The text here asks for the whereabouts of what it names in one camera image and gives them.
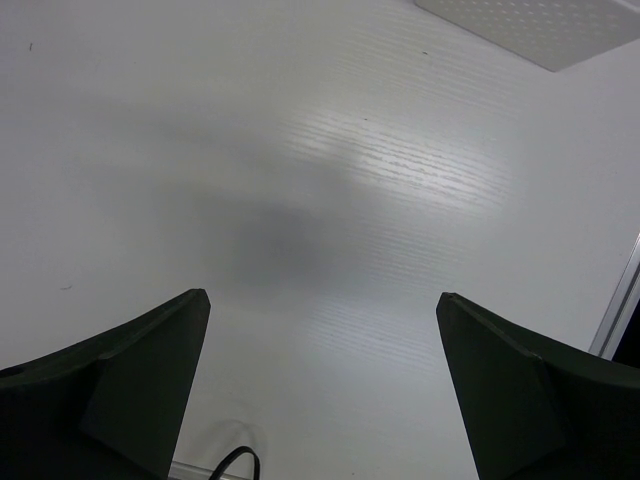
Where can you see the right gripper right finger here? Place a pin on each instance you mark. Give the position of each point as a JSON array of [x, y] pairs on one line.
[[533, 407]]

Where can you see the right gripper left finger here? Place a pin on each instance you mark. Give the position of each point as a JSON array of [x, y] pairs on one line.
[[108, 407]]

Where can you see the white perforated box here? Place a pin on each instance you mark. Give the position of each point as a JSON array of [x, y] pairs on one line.
[[553, 34]]

